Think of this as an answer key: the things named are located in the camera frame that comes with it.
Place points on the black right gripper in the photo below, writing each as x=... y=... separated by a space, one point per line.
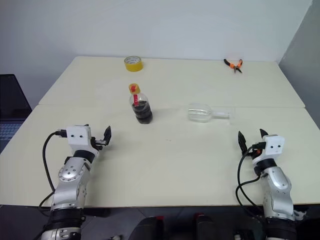
x=257 y=150

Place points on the yellow tape roll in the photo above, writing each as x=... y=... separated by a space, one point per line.
x=133 y=66

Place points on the orange and black pliers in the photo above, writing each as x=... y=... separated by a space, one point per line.
x=235 y=65

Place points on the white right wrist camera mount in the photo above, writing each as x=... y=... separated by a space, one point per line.
x=275 y=146

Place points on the small bottle with dark liquid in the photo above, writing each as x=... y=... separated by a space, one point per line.
x=142 y=111

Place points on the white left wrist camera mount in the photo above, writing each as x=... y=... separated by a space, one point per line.
x=78 y=137

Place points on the dark rounded shape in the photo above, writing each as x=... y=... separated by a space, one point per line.
x=147 y=228

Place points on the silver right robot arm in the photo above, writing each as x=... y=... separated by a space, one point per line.
x=277 y=185

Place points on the clear plastic cup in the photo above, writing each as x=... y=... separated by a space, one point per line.
x=198 y=113

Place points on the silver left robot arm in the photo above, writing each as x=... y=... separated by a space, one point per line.
x=68 y=180

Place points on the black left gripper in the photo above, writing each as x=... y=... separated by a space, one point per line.
x=97 y=143

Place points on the dark laptop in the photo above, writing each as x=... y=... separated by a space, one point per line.
x=12 y=100

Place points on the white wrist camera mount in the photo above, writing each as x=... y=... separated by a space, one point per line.
x=78 y=137
x=275 y=146

